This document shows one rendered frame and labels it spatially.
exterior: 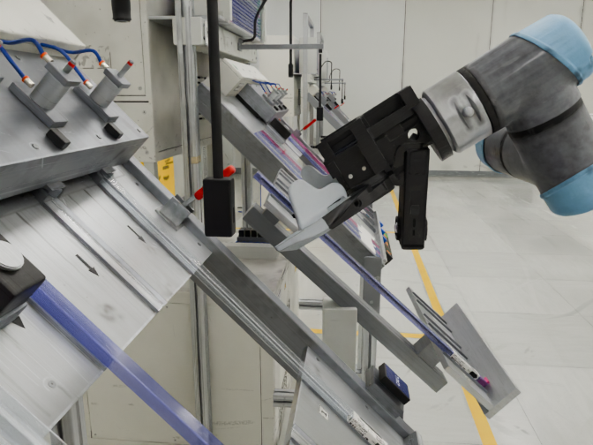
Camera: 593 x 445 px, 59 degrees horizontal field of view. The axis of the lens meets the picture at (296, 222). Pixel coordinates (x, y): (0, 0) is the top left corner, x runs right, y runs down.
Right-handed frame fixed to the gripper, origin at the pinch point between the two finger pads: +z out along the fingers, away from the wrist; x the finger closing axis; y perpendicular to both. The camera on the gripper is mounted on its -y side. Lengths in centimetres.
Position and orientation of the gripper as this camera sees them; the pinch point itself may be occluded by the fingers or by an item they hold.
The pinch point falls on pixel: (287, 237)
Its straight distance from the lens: 59.6
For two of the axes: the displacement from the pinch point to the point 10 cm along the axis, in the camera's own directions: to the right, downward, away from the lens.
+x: -1.1, 2.3, -9.7
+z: -8.4, 5.0, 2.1
